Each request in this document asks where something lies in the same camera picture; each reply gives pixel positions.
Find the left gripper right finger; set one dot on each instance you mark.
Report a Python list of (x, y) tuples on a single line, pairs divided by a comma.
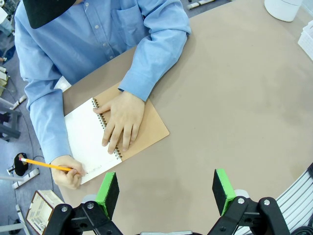
[(221, 193)]

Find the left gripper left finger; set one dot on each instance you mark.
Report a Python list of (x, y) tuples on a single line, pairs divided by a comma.
[(108, 193)]

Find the kraft spiral notebook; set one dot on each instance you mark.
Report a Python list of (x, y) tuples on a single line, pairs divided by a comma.
[(83, 132)]

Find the yellow pencil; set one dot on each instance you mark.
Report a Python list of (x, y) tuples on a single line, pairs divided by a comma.
[(41, 164)]

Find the person's right forearm blue sleeve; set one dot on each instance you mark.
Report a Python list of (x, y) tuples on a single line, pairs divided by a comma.
[(49, 127)]

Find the person's left forearm blue sleeve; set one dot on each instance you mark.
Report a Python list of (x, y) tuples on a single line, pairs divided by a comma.
[(154, 66)]

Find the person's right hand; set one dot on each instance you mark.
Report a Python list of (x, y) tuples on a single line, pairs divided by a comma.
[(63, 180)]

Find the person's left hand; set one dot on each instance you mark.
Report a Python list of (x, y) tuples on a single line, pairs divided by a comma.
[(124, 115)]

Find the cardboard box on floor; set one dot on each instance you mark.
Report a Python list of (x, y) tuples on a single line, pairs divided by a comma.
[(39, 210)]

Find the white table leg foot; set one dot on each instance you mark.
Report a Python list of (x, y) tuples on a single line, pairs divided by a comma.
[(18, 102), (25, 178), (198, 4)]

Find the black disc with tape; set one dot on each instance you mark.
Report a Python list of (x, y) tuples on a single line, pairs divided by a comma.
[(20, 167)]

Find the grey stool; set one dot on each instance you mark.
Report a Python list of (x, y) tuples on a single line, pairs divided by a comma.
[(12, 133)]

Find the person's blue shirt torso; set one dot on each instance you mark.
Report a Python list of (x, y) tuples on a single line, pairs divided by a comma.
[(80, 44)]

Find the white perforated plastic basket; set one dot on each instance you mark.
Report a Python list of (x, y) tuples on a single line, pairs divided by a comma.
[(306, 41)]

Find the black baseball cap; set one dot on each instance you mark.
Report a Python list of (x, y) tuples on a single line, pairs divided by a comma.
[(46, 12)]

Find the white cylindrical bin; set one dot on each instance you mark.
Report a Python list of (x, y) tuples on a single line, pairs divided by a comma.
[(281, 9)]

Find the grey aluminium rail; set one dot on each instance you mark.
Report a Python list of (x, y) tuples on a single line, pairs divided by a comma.
[(293, 195)]

